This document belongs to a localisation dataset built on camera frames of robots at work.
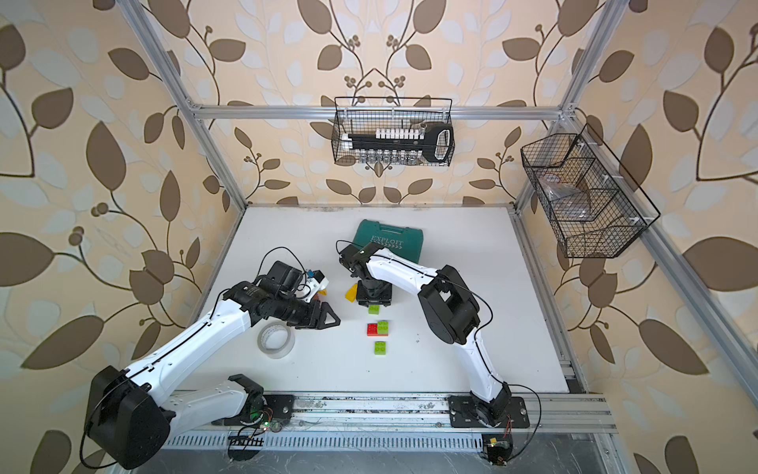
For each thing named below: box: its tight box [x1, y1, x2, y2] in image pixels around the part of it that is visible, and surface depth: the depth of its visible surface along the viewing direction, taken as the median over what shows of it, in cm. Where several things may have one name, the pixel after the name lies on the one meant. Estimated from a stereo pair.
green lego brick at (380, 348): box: [374, 340, 388, 356], surface depth 86 cm
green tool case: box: [353, 219, 424, 264], surface depth 110 cm
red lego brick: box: [366, 322, 380, 337], surface depth 88 cm
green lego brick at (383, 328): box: [377, 319, 390, 337], surface depth 88 cm
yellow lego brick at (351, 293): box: [345, 283, 359, 304], surface depth 98 cm
